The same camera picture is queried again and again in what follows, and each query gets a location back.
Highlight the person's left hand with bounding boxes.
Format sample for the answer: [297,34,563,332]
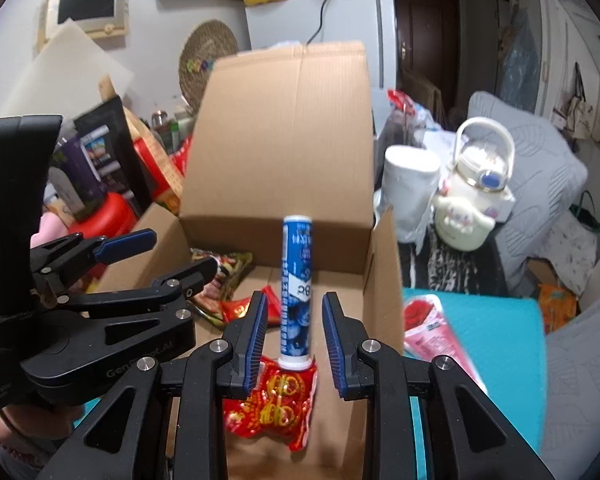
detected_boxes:
[0,400,87,443]

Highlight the brown cardboard box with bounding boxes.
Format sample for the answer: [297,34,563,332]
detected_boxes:
[95,40,406,480]

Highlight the red printed plastic bag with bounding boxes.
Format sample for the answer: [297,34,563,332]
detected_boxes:
[386,89,433,131]

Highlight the beige wall intercom panel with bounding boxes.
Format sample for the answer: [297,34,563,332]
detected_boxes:
[39,0,128,51]

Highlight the black white patterned cloth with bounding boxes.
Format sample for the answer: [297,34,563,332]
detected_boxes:
[400,230,506,296]

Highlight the leaning brown boards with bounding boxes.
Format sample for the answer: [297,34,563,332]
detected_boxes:
[405,72,443,126]

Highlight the white floral bag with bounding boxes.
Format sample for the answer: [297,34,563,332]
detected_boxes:
[545,210,599,291]

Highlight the white foam board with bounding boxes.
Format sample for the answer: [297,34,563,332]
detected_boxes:
[0,19,135,126]

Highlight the black snack pouch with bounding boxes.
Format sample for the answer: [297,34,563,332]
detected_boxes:
[72,95,141,206]

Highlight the blue candy tube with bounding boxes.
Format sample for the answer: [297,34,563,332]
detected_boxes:
[278,215,317,371]

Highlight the small grey covered chair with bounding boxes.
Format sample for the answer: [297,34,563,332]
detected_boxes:
[467,91,588,283]

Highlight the white mini fridge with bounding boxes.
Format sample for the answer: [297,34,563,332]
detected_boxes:
[245,0,396,91]

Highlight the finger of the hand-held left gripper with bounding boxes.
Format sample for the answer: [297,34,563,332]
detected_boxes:
[55,256,218,313]
[30,228,158,306]

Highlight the white paper roll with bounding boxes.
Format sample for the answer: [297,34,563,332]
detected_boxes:
[382,145,441,243]

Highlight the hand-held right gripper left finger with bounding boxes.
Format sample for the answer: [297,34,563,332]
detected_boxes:
[37,290,270,480]

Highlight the large grey covered chair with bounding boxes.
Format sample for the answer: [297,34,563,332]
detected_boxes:
[542,305,600,480]

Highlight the orange packet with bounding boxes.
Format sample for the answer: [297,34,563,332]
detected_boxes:
[537,284,578,333]

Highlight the white cartoon water bottle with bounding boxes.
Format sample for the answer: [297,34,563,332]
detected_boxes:
[432,117,516,251]

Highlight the large red snack packet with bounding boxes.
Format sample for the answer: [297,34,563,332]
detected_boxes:
[223,355,321,453]

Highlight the red plastic container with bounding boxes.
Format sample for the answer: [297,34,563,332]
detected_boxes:
[75,192,138,246]

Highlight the red gift box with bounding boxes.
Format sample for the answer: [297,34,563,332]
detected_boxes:
[132,135,186,211]

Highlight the blue plastic-wrapped panel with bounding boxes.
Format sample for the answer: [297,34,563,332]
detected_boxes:
[497,10,541,116]

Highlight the round woven tray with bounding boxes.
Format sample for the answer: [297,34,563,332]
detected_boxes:
[179,20,238,111]

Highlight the teal bubble mat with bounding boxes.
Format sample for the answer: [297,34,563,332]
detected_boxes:
[72,287,546,466]

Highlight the pink bottle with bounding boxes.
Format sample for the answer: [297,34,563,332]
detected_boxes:
[32,212,71,251]

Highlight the dark brown door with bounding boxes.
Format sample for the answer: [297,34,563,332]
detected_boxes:
[394,0,458,111]

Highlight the pink cone-shaped packet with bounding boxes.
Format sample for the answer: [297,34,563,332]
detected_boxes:
[402,295,488,396]

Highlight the black power cable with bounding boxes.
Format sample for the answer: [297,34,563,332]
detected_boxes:
[305,0,337,46]

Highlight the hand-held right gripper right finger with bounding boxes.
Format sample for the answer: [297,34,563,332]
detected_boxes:
[321,292,556,480]

